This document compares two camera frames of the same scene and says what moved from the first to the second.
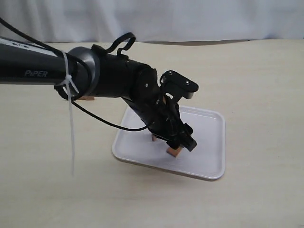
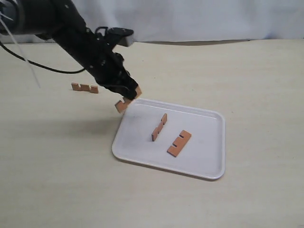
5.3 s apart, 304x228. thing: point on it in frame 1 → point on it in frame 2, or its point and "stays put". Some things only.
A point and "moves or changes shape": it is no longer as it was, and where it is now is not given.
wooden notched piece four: x=87 y=98 moves or changes shape
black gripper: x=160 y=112 → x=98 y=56
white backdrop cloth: x=156 y=21 stays put
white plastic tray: x=206 y=160 stays put
